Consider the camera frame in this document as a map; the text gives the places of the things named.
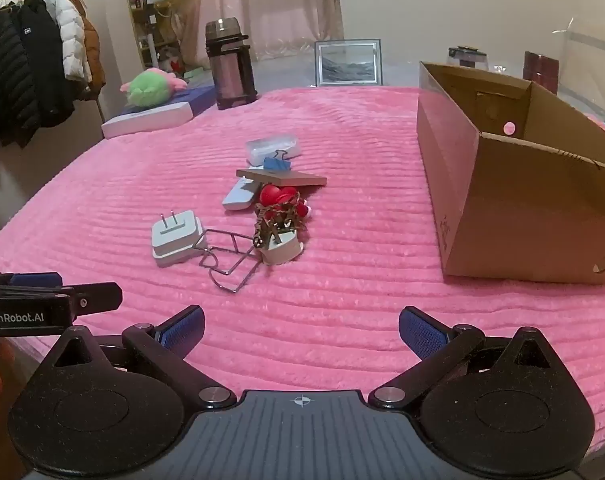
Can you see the framed landscape picture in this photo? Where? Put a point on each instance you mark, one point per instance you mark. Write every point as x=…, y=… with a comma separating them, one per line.
x=347, y=62

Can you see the white remote control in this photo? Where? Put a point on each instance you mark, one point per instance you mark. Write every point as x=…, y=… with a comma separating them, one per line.
x=237, y=197

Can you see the dark red canister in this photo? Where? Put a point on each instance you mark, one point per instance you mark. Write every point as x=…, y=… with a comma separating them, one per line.
x=540, y=67

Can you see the green and pink plush toy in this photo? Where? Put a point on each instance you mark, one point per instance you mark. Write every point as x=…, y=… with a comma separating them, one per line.
x=147, y=89

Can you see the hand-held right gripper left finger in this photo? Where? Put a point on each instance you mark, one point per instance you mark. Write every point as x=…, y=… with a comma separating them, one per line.
x=182, y=332

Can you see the black and pink thermos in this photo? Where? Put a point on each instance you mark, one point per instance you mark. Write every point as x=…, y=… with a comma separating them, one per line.
x=230, y=70

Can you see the plastic wrapped board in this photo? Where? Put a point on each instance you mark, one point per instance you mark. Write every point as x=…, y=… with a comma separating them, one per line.
x=592, y=50

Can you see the white and blue box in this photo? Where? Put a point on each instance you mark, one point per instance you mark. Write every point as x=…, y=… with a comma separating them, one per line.
x=147, y=119

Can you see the thin packaging box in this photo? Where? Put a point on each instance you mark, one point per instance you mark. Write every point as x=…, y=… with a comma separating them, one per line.
x=282, y=177

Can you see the brown cardboard box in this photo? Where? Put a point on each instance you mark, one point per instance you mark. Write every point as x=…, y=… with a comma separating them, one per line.
x=507, y=210

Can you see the pink fluffy blanket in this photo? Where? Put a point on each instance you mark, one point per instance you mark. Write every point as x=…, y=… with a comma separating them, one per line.
x=357, y=285

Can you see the white puffer jacket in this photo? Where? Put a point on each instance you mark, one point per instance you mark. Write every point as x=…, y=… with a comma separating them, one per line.
x=70, y=35

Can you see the brown jacket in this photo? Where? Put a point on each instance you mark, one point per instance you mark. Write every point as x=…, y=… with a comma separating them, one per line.
x=93, y=55

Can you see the red cartoon figurine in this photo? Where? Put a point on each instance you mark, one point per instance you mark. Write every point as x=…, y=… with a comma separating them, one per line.
x=272, y=194

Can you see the black puffer jacket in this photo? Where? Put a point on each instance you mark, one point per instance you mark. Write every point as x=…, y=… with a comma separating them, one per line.
x=7, y=85

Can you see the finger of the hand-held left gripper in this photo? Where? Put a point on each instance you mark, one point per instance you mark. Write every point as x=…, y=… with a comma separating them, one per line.
x=35, y=279
x=100, y=297

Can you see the blue binder clip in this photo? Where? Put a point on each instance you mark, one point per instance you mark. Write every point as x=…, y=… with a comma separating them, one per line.
x=276, y=164

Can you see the white charger adapter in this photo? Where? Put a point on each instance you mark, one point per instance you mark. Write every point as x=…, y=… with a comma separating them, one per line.
x=175, y=237

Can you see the black jacket with logo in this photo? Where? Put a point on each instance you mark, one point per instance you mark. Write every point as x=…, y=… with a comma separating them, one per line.
x=47, y=70

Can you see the glass jar with lid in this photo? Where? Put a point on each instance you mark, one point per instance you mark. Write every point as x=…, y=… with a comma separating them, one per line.
x=467, y=57

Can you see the clear floss pick container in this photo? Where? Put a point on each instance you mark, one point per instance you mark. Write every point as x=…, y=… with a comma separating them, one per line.
x=272, y=144

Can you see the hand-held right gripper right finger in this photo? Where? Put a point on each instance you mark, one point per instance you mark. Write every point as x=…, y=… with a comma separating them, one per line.
x=422, y=332

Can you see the pink curtain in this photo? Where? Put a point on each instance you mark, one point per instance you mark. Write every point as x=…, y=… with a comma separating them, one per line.
x=282, y=5

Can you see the wooden bookshelf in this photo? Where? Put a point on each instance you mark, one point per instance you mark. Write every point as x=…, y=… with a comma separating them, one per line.
x=142, y=10

